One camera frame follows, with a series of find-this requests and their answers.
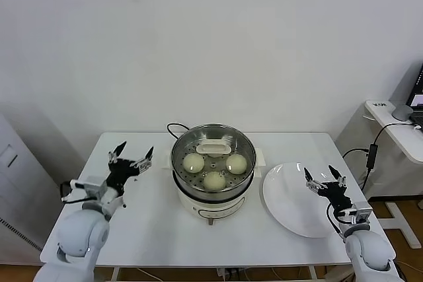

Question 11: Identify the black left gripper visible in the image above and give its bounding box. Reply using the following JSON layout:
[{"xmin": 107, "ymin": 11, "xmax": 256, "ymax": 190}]
[{"xmin": 106, "ymin": 141, "xmax": 155, "ymax": 195}]

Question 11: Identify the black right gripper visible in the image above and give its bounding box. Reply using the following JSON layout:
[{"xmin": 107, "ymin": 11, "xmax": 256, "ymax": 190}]
[{"xmin": 303, "ymin": 164, "xmax": 354, "ymax": 213}]

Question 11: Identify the white steamed baozi bun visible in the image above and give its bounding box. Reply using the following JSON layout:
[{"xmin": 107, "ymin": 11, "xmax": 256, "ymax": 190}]
[
  {"xmin": 225, "ymin": 155, "xmax": 249, "ymax": 175},
  {"xmin": 182, "ymin": 153, "xmax": 206, "ymax": 174},
  {"xmin": 202, "ymin": 170, "xmax": 227, "ymax": 192}
]

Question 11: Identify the glass lid cream handle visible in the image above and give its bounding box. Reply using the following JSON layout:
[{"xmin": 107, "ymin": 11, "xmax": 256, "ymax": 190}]
[{"xmin": 171, "ymin": 124, "xmax": 257, "ymax": 194}]

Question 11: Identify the white round plate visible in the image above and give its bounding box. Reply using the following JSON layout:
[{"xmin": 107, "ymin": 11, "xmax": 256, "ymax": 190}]
[{"xmin": 262, "ymin": 162, "xmax": 348, "ymax": 238}]

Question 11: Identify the cream electric cooker base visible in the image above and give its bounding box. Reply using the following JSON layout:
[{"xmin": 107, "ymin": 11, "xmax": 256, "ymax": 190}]
[{"xmin": 161, "ymin": 148, "xmax": 267, "ymax": 227}]

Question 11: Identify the grey rounded device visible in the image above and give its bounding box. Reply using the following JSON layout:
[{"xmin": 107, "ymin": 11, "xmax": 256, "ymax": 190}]
[{"xmin": 392, "ymin": 103, "xmax": 414, "ymax": 122}]

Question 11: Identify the white cabinet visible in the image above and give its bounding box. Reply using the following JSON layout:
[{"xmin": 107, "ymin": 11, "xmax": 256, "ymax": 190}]
[{"xmin": 0, "ymin": 112, "xmax": 69, "ymax": 265}]

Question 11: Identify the black laptop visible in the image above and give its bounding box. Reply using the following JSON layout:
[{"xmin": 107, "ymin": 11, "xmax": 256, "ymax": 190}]
[{"xmin": 406, "ymin": 62, "xmax": 423, "ymax": 128}]

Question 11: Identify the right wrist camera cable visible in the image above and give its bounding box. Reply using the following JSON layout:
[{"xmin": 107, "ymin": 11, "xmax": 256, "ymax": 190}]
[{"xmin": 326, "ymin": 202, "xmax": 346, "ymax": 235}]

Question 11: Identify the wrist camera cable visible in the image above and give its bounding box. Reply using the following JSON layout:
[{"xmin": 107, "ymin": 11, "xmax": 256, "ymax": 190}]
[
  {"xmin": 59, "ymin": 179, "xmax": 87, "ymax": 203},
  {"xmin": 326, "ymin": 202, "xmax": 346, "ymax": 235}
]

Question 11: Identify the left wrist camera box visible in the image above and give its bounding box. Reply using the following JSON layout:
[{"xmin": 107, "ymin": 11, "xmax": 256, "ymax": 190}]
[{"xmin": 84, "ymin": 181, "xmax": 108, "ymax": 201}]

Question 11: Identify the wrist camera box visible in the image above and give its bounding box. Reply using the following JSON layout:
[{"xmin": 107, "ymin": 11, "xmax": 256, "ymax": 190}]
[
  {"xmin": 84, "ymin": 181, "xmax": 108, "ymax": 201},
  {"xmin": 348, "ymin": 207, "xmax": 373, "ymax": 225}
]

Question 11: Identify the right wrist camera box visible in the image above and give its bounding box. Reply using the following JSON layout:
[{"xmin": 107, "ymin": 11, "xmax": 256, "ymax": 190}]
[{"xmin": 348, "ymin": 207, "xmax": 373, "ymax": 225}]

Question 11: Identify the black cooker power cable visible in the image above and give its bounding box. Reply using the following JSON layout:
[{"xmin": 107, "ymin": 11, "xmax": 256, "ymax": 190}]
[{"xmin": 166, "ymin": 122, "xmax": 192, "ymax": 140}]

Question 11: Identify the black cable with adapter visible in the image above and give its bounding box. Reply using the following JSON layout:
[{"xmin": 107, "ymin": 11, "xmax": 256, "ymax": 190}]
[{"xmin": 342, "ymin": 122, "xmax": 422, "ymax": 194}]

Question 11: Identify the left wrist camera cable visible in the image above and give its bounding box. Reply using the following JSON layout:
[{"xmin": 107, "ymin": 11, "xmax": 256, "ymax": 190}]
[{"xmin": 59, "ymin": 179, "xmax": 87, "ymax": 203}]

